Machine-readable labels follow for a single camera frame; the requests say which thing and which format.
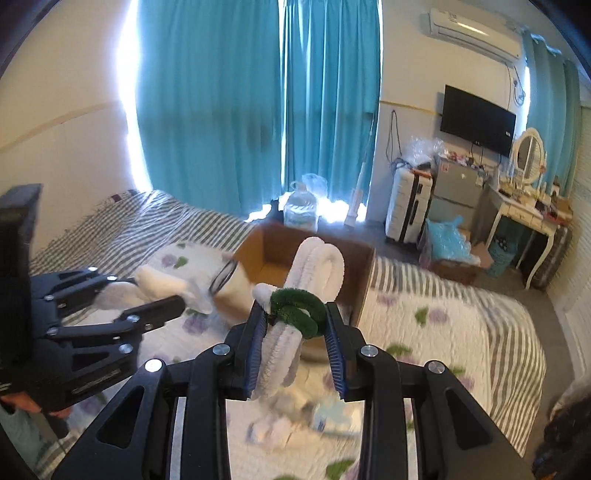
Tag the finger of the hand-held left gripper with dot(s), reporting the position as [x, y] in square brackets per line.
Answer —
[152, 311]
[87, 284]

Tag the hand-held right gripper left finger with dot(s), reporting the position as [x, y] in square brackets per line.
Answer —
[256, 355]

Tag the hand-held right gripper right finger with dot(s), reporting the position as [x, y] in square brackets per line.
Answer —
[334, 355]

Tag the white plush cloth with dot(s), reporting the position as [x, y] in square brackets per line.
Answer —
[152, 281]

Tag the white fuzzy roll green band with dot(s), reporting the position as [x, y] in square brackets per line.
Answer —
[309, 272]

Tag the brown cardboard box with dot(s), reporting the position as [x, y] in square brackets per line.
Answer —
[272, 258]

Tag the person's left forearm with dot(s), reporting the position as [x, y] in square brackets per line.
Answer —
[23, 424]

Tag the pale blue soft cloth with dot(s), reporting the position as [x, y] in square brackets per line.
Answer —
[332, 415]

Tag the floral quilt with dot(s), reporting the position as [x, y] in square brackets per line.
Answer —
[415, 332]

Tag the clear water jug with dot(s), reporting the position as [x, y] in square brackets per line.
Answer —
[300, 207]

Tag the small cardboard floor box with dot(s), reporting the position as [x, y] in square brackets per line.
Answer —
[461, 272]

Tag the white stick vacuum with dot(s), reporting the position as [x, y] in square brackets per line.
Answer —
[358, 203]

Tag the blue plastic bag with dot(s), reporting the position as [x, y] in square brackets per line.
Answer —
[445, 240]

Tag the white suitcase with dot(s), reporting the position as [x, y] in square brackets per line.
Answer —
[408, 203]

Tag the bed with floral blanket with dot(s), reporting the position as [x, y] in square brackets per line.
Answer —
[508, 332]

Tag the teal patterned basket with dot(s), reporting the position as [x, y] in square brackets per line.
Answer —
[502, 254]

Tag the grey mini fridge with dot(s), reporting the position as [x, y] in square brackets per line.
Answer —
[457, 184]

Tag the teal curtain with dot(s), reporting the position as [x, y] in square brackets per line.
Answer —
[549, 92]
[207, 101]
[332, 101]

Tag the clear crumpled plastic bag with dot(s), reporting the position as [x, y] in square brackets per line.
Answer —
[422, 152]

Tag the white dressing table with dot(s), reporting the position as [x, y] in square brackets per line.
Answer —
[521, 210]

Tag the dark cloth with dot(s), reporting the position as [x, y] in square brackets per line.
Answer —
[565, 429]

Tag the white oval vanity mirror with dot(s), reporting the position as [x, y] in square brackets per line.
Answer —
[528, 154]

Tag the white air conditioner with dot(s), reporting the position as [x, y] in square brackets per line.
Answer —
[471, 32]

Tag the black wall television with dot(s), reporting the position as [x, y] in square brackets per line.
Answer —
[475, 117]

